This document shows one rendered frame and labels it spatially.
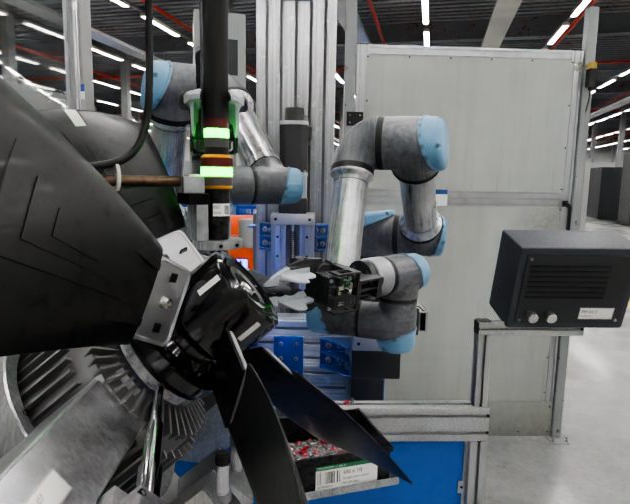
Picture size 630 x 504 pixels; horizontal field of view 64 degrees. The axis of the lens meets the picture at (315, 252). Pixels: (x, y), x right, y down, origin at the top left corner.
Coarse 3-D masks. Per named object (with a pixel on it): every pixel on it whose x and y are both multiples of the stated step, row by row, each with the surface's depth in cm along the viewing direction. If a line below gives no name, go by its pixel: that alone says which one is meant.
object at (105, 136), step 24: (48, 120) 66; (96, 120) 72; (120, 120) 75; (72, 144) 66; (96, 144) 68; (120, 144) 71; (144, 144) 74; (120, 168) 68; (144, 168) 71; (120, 192) 66; (144, 192) 68; (168, 192) 70; (144, 216) 66; (168, 216) 67
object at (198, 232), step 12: (192, 180) 66; (180, 192) 67; (192, 192) 67; (204, 192) 68; (192, 204) 66; (204, 204) 67; (192, 216) 68; (204, 216) 68; (192, 228) 69; (204, 228) 68; (192, 240) 70; (204, 240) 69; (216, 240) 69; (228, 240) 70; (240, 240) 71
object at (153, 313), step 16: (160, 272) 54; (176, 272) 56; (160, 288) 54; (176, 288) 56; (176, 304) 57; (144, 320) 52; (160, 320) 55; (176, 320) 57; (144, 336) 53; (160, 336) 55
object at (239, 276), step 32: (224, 256) 63; (192, 288) 58; (224, 288) 57; (256, 288) 67; (192, 320) 57; (224, 320) 57; (256, 320) 58; (160, 352) 56; (192, 352) 59; (192, 384) 58
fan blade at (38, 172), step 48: (0, 96) 39; (0, 144) 38; (48, 144) 42; (0, 192) 37; (48, 192) 40; (96, 192) 46; (0, 240) 36; (48, 240) 40; (96, 240) 44; (144, 240) 51; (0, 288) 36; (48, 288) 40; (96, 288) 45; (144, 288) 51; (0, 336) 36; (48, 336) 40; (96, 336) 46
